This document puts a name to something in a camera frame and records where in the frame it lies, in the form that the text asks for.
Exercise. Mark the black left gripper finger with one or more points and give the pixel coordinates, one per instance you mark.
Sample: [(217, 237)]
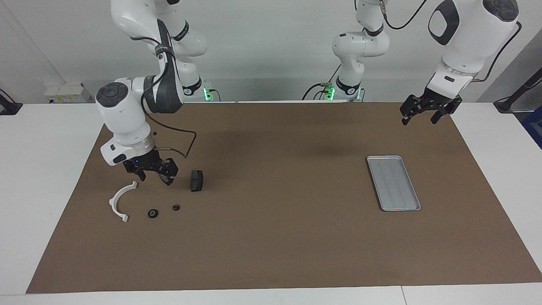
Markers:
[(436, 116), (407, 117)]

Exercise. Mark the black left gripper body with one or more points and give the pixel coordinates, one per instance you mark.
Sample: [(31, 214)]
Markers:
[(432, 103)]

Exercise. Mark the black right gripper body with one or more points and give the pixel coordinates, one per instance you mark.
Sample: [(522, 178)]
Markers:
[(150, 164)]

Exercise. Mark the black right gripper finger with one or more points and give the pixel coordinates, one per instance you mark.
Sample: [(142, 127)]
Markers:
[(142, 175), (167, 178)]

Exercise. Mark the large black bearing gear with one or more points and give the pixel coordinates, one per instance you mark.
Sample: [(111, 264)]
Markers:
[(150, 211)]

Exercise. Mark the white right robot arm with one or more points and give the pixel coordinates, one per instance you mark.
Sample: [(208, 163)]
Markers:
[(123, 114)]

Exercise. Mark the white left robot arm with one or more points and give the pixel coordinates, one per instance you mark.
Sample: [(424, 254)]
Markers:
[(470, 42)]

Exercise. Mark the silver metal tray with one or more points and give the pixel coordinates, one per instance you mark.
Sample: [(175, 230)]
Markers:
[(394, 184)]

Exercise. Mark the dark rectangular brake pad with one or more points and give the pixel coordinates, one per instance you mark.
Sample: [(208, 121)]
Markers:
[(197, 181)]

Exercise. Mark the black slanted stand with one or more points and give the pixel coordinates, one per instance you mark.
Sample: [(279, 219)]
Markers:
[(518, 91)]

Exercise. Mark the blue box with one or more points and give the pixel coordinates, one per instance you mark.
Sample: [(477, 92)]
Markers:
[(534, 127)]

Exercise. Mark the white power box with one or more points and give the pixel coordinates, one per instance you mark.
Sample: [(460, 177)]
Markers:
[(67, 93)]

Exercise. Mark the brown table mat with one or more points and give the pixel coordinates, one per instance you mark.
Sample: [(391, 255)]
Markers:
[(275, 237)]

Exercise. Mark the black stand foot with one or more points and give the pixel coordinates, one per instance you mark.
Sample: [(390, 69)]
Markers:
[(8, 108)]

